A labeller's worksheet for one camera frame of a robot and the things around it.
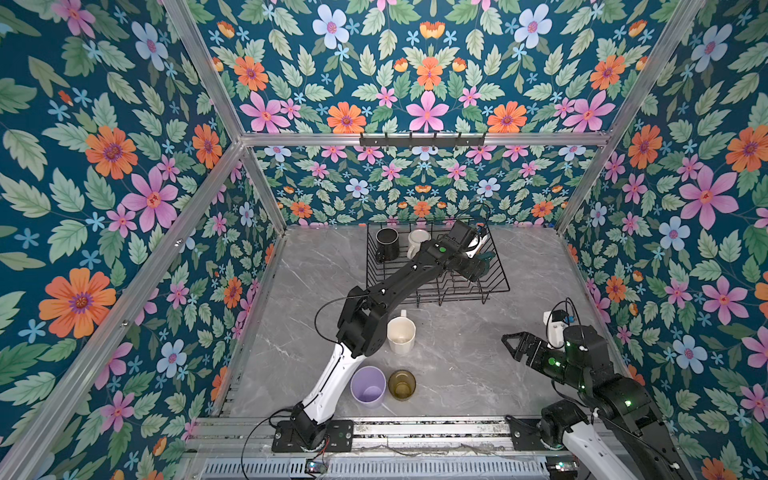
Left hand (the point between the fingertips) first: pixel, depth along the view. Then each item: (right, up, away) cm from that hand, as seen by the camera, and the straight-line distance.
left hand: (481, 256), depth 88 cm
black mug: (-29, +4, +13) cm, 32 cm away
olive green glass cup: (-24, -35, -7) cm, 43 cm away
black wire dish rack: (-9, -9, +8) cm, 15 cm away
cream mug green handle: (-3, -3, -8) cm, 9 cm away
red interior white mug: (-19, +7, +14) cm, 24 cm away
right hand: (+3, -21, -17) cm, 27 cm away
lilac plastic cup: (-33, -35, -8) cm, 49 cm away
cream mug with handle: (-24, -22, -2) cm, 33 cm away
